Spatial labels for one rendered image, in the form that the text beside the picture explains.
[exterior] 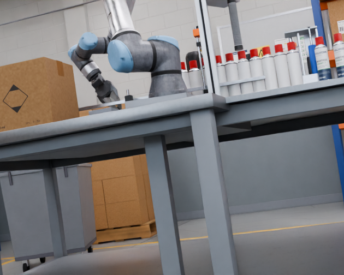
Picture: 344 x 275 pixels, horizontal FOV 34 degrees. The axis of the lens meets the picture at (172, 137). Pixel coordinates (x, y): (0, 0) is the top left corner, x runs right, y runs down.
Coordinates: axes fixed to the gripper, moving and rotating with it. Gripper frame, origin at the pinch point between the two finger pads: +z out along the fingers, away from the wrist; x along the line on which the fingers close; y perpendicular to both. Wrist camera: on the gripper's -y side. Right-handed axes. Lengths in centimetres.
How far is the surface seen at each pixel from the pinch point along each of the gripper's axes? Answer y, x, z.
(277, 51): -1, -68, 25
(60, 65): -30.5, 2.2, -20.6
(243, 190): 451, 25, 63
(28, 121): -42.4, 22.5, -7.9
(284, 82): -2, -62, 38
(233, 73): -3, -48, 21
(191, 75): -1.3, -34.3, 10.1
